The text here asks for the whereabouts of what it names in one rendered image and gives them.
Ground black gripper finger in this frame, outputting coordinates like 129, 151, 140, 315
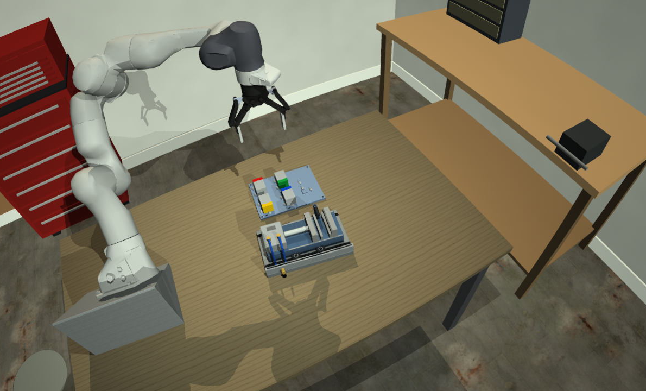
228, 97, 255, 143
258, 86, 290, 130

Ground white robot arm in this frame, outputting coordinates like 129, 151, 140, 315
70, 20, 281, 299

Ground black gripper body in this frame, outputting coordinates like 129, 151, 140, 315
240, 84, 269, 108

